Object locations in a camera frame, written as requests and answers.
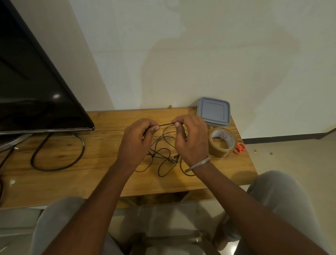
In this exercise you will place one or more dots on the person's right forearm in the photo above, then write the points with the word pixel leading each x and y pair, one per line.
pixel 249 210

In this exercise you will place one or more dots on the person's right leg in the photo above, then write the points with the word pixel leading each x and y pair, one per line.
pixel 283 191

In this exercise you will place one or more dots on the person's leg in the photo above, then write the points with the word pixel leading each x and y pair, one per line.
pixel 57 218
pixel 283 191

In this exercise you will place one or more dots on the black television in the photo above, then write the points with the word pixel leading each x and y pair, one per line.
pixel 34 92

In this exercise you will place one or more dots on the person's left leg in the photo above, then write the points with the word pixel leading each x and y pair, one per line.
pixel 57 218

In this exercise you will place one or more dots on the small white scrap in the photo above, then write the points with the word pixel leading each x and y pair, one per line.
pixel 11 182

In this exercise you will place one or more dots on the brown packing tape roll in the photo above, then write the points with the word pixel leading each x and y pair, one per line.
pixel 215 151

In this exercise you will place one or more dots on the silver television stand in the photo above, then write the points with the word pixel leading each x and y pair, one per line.
pixel 11 143

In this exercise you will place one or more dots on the person's left forearm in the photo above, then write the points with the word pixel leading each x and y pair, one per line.
pixel 92 210

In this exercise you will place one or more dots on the grey lidded plastic container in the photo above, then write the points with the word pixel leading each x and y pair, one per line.
pixel 214 110

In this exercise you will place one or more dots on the person's right hand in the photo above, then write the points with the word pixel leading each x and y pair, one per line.
pixel 193 139

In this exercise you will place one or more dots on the person's left hand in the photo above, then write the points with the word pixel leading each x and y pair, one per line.
pixel 134 144

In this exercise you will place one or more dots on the orange scissors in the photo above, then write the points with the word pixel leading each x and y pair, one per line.
pixel 239 148

